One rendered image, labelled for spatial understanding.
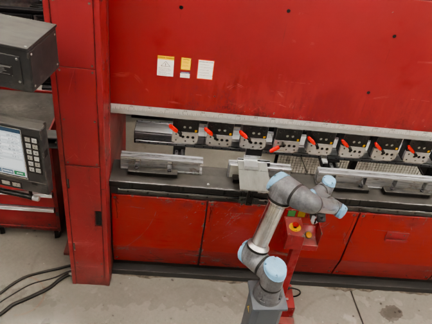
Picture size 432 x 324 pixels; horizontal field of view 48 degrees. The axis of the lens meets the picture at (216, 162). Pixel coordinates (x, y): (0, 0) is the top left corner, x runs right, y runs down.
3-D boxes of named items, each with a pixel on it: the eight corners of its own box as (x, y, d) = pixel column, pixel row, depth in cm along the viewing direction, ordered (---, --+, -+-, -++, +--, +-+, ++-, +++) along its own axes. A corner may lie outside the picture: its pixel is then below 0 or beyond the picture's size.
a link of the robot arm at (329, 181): (319, 178, 259) (328, 171, 263) (314, 192, 266) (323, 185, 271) (330, 186, 255) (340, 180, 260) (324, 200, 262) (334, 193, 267)
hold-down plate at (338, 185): (321, 189, 301) (323, 186, 299) (320, 184, 305) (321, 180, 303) (368, 193, 303) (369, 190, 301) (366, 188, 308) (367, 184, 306)
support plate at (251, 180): (240, 190, 274) (240, 189, 273) (237, 161, 295) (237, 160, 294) (270, 193, 276) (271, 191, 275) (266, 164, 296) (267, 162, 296)
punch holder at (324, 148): (305, 153, 288) (312, 131, 278) (303, 145, 295) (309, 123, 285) (329, 155, 289) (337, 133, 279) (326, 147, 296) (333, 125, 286)
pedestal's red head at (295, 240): (283, 249, 287) (290, 227, 276) (280, 229, 300) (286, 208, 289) (316, 251, 289) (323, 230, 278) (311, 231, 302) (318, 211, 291)
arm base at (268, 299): (285, 306, 241) (288, 294, 235) (255, 307, 239) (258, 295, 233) (279, 282, 253) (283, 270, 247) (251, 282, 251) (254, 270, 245)
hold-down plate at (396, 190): (383, 195, 304) (384, 191, 302) (380, 189, 308) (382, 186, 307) (429, 198, 307) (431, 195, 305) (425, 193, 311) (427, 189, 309)
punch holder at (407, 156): (401, 162, 293) (411, 139, 283) (397, 153, 300) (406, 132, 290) (425, 164, 294) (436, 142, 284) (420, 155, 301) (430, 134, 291)
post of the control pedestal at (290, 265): (277, 297, 325) (294, 243, 292) (276, 290, 329) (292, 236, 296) (285, 297, 326) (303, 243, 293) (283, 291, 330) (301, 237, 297)
